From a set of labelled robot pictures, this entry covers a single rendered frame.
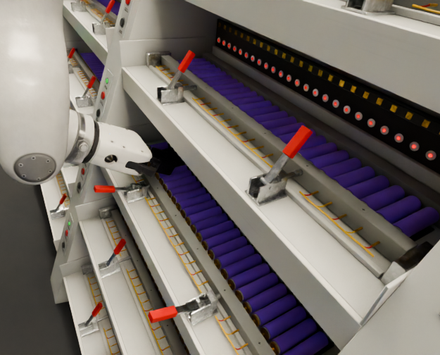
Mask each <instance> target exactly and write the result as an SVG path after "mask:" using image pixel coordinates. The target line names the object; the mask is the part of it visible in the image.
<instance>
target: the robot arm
mask: <svg viewBox="0 0 440 355"><path fill-rule="evenodd" d="M168 155H169V153H168V152H167V151H164V150H162V149H157V148H155V147H152V149H151V146H149V145H148V144H145V143H144V141H143V140H142V139H141V137H140V136H139V135H138V134H137V133H136V132H134V131H131V130H128V129H125V128H121V127H117V126H114V125H109V124H106V123H100V122H97V121H96V120H93V119H92V117H91V116H88V115H86V114H83V113H80V112H77V111H74V110H71V109H70V82H69V72H68V58H67V52H66V47H65V39H64V34H63V0H0V164H1V167H2V168H3V169H4V171H5V172H6V173H7V174H8V175H9V176H10V177H11V178H12V179H14V180H15V181H17V182H20V183H22V184H25V185H40V184H43V183H45V182H48V181H50V180H52V179H53V178H54V177H55V176H57V175H58V173H59V172H60V170H61V168H62V167H63V164H64V162H66V163H69V164H71V163H72V164H76V165H78V164H81V163H87V162H89V163H92V164H94V165H97V166H101V167H103V168H107V169H110V170H114V171H117V172H120V173H125V174H129V175H137V176H140V175H143V174H145V175H148V176H149V177H153V176H154V174H155V173H161V174H164V175H171V173H172V172H173V170H174V168H175V166H176V165H177V162H176V161H172V160H170V159H167V157H168ZM148 162H151V165H150V166H147V163H148Z"/></svg>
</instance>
